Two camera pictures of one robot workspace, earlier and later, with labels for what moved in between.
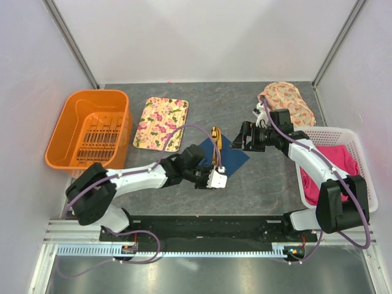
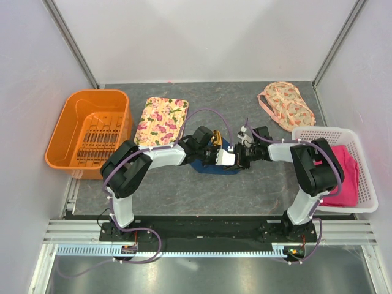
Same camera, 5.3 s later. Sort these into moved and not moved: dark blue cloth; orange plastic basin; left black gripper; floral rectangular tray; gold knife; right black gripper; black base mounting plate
Moved: right black gripper; dark blue cloth; left black gripper
Not moved: black base mounting plate; gold knife; floral rectangular tray; orange plastic basin
